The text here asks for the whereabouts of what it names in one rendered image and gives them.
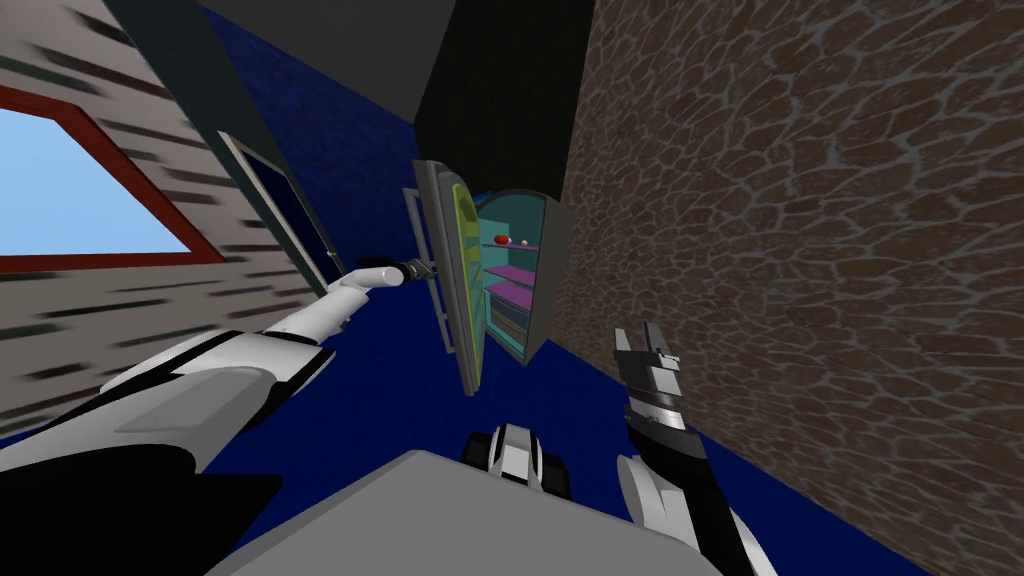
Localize grey fridge door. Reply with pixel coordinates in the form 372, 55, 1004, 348
411, 159, 488, 398

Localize dark blue door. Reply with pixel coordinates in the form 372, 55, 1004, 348
218, 130, 348, 299

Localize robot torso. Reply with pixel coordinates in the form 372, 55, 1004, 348
203, 422, 723, 576

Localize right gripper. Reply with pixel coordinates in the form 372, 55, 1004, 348
612, 319, 685, 401

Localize red framed window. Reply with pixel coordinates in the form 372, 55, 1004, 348
0, 83, 227, 277

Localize grey fridge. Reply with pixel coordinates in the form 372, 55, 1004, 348
471, 187, 576, 368

